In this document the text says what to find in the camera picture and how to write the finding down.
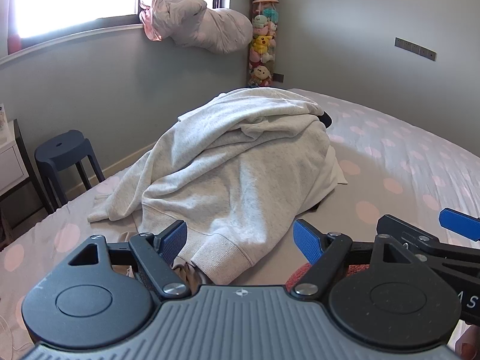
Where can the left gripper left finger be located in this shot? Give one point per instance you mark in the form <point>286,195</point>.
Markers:
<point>103,293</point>

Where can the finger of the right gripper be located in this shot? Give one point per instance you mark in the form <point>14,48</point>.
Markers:
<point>424,242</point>
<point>460,223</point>

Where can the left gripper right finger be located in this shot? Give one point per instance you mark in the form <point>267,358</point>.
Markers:
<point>379,293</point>

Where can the light grey printed sweatshirt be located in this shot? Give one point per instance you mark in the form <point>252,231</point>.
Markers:
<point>237,171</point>

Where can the cream white garment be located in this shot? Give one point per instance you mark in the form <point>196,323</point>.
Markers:
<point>335,172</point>

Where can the red sleeve of operator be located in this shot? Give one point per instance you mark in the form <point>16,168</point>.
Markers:
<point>297,275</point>

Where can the dark navy garment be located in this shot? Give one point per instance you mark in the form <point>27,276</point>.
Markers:
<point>325,119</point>

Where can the white bedside cabinet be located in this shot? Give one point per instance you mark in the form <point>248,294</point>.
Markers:
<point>16,173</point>

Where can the dark blue plastic stool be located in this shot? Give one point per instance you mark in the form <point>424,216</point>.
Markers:
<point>58,154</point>

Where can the plush toy storage tube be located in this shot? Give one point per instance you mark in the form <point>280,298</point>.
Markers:
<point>262,50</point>

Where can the pink rolled duvet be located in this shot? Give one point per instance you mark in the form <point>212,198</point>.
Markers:
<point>190,23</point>

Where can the grey wall switch panel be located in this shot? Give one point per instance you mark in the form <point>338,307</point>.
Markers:
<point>415,49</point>

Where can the black wall socket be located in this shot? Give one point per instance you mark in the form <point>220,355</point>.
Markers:
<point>277,77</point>

